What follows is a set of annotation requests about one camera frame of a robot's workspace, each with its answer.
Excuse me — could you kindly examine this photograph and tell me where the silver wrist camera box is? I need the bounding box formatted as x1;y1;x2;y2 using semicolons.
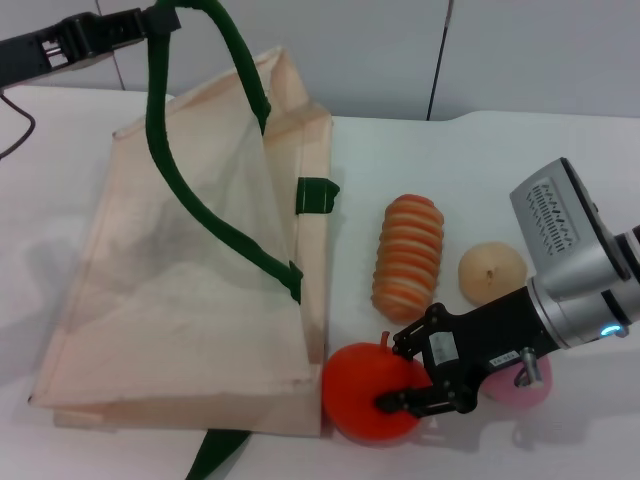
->
509;157;604;277

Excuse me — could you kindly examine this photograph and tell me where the beige round fruit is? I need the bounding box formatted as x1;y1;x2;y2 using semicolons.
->
458;241;529;305

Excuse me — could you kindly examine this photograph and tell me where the pink peach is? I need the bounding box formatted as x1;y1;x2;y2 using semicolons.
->
482;352;554;410

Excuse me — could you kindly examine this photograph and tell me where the silver cylindrical gripper knob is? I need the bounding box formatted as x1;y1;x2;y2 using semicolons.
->
514;346;545;389

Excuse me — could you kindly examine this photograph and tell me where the orange striped spiral bread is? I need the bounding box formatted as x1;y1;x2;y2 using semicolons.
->
370;193;445;322

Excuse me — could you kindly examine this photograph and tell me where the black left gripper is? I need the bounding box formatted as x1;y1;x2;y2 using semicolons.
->
0;6;182;92

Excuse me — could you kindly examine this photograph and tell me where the orange fruit with stem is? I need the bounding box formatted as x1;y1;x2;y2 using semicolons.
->
321;330;432;444

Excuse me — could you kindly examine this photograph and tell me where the cream handbag with green handles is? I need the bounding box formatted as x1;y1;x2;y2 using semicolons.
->
27;0;342;480

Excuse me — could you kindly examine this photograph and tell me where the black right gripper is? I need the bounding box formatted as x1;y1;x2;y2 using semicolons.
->
374;286;547;419

